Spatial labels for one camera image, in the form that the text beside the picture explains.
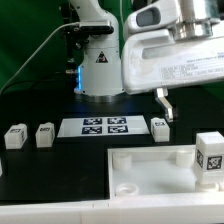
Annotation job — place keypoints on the white marker sheet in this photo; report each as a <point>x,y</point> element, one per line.
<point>103,126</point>

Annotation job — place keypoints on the white front fence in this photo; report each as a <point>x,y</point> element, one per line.
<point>197,208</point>

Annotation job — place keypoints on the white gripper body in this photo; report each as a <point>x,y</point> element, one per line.
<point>153,60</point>

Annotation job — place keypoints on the white piece left edge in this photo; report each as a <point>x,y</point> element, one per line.
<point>1,169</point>

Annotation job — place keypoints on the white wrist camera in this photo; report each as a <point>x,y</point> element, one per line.
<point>157,15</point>

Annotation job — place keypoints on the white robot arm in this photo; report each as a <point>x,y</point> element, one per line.
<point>100,72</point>

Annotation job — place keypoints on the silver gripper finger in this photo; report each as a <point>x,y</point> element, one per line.
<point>161,98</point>

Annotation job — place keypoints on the white square tabletop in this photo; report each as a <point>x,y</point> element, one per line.
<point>154,170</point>

